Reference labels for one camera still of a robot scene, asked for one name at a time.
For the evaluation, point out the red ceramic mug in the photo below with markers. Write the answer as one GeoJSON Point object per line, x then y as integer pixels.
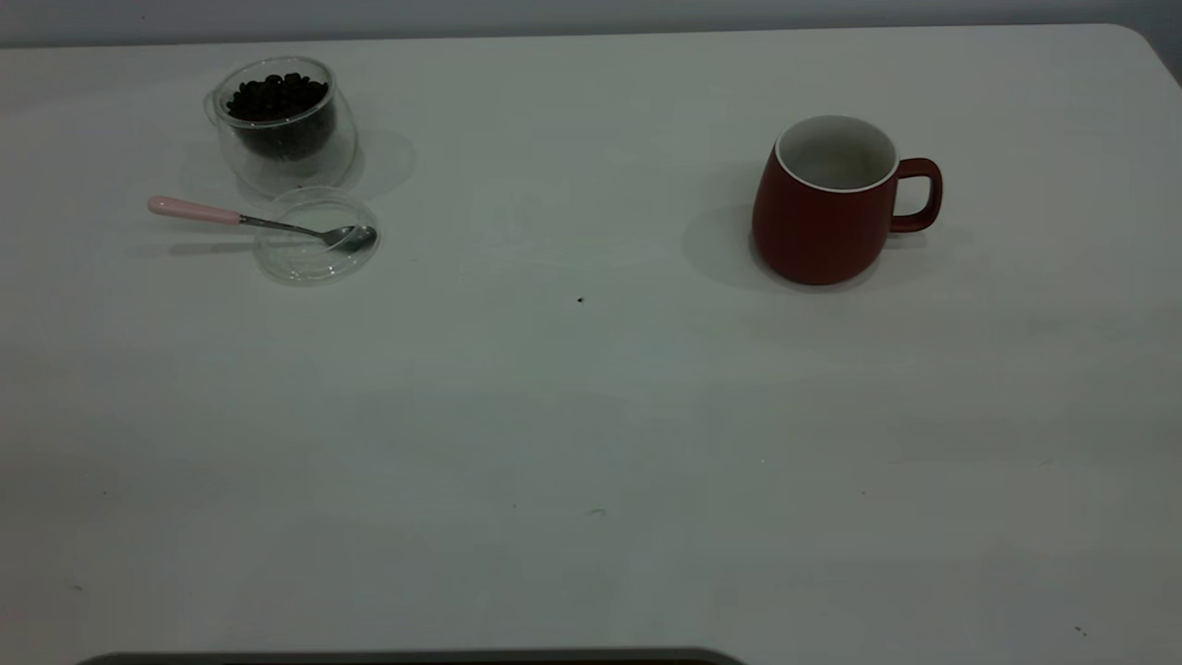
{"type": "Point", "coordinates": [813, 235]}

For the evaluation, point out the clear glass lid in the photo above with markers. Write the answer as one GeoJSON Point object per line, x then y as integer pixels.
{"type": "Point", "coordinates": [309, 266]}

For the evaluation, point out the dark coffee beans pile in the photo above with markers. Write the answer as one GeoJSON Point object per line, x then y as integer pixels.
{"type": "Point", "coordinates": [277, 102]}

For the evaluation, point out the clear glass jar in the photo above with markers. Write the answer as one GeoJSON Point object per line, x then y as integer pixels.
{"type": "Point", "coordinates": [319, 171]}

